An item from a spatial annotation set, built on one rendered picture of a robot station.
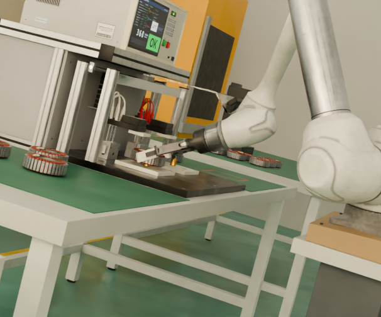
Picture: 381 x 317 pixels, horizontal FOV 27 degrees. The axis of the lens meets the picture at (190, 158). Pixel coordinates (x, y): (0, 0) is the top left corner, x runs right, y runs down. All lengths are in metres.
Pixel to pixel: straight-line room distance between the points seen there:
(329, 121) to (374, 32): 5.85
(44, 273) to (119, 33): 1.08
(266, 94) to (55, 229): 1.13
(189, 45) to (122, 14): 3.72
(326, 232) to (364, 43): 5.79
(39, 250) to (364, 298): 0.91
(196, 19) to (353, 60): 2.09
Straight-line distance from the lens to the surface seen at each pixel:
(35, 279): 1.60
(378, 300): 2.11
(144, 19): 2.54
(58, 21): 2.58
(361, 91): 7.72
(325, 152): 1.88
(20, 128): 2.46
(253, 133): 2.34
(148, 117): 2.73
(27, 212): 1.55
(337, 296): 2.12
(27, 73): 2.46
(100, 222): 1.65
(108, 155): 2.51
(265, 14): 7.99
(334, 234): 2.05
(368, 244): 2.03
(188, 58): 6.18
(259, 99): 2.48
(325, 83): 1.99
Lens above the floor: 1.04
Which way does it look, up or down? 5 degrees down
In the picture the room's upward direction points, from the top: 15 degrees clockwise
